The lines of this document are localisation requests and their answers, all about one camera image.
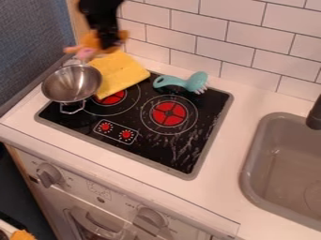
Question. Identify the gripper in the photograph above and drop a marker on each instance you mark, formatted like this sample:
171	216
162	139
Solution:
108	31

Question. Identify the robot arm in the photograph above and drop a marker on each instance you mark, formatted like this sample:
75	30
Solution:
98	7

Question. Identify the silver pot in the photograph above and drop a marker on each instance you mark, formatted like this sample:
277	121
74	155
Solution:
71	83

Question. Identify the yellow cloth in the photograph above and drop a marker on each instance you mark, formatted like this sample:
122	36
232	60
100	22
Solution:
119	72

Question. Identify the teal brush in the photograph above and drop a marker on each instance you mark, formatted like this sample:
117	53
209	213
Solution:
190	82

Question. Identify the toy stove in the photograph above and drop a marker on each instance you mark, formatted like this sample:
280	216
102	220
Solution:
167	137

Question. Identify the tap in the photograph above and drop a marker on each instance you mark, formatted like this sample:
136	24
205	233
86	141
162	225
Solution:
314	117

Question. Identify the toy sink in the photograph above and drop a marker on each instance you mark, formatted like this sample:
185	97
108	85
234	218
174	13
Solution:
284	168

